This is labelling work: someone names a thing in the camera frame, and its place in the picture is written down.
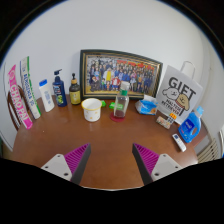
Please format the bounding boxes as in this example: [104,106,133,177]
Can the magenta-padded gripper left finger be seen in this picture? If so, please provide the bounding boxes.
[41,143,92,186]

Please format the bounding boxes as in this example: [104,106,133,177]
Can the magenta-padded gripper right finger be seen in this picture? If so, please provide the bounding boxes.
[132,143,183,186]

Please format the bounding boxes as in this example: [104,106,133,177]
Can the clear green-labelled plastic bottle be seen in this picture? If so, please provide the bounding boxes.
[113,81,131,120]

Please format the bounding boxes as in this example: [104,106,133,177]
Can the white remote control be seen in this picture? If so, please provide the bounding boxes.
[171,133,187,153]

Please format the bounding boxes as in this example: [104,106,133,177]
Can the pale snack packet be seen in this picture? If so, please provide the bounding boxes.
[155,115,172,130]

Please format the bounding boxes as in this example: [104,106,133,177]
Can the blue detergent bottle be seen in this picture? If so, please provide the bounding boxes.
[177,105,205,144]

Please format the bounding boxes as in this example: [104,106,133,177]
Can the white radiator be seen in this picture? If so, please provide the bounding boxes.
[196,138,221,164]

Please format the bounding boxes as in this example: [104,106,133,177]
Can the colourful puzzle cube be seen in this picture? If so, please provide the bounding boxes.
[167,112,178,125]

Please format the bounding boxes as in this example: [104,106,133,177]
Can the blue tissue pack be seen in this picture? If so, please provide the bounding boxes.
[134,94,159,116]

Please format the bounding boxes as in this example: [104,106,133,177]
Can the white yellow-rimmed cup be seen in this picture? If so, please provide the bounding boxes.
[80,97,103,123]

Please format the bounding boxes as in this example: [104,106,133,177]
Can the white blue-capped lotion bottle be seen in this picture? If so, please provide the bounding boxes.
[38,79,56,113]

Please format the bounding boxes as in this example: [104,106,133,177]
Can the dark blue pump bottle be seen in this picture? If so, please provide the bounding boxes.
[52,68,68,108]

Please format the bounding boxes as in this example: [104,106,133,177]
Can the amber pump bottle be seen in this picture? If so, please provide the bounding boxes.
[68,72,82,106]

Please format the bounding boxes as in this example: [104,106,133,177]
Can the white printed paper bag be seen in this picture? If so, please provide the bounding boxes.
[155,60,204,126]

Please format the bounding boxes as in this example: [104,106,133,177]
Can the long pink box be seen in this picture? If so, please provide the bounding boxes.
[7,64,34,130]

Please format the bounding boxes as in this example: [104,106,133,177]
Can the long green-white box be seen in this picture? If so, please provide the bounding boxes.
[19,56,42,120]

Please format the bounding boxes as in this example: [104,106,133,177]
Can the framed group photo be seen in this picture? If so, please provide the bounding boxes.
[79,49,164,101]

